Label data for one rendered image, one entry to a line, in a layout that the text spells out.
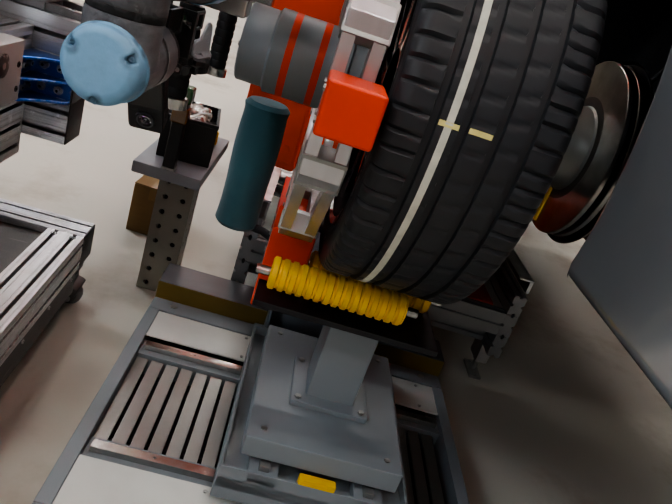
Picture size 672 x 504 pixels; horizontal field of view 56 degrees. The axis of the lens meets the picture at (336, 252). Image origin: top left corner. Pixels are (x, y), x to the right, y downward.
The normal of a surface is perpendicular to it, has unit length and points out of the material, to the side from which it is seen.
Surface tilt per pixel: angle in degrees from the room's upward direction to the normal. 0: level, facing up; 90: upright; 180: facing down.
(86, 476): 0
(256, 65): 109
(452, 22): 66
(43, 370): 0
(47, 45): 90
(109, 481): 0
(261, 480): 90
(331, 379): 90
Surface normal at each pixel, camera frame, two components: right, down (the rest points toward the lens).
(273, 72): -0.11, 0.65
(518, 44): 0.11, 0.00
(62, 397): 0.31, -0.87
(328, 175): -0.01, 0.39
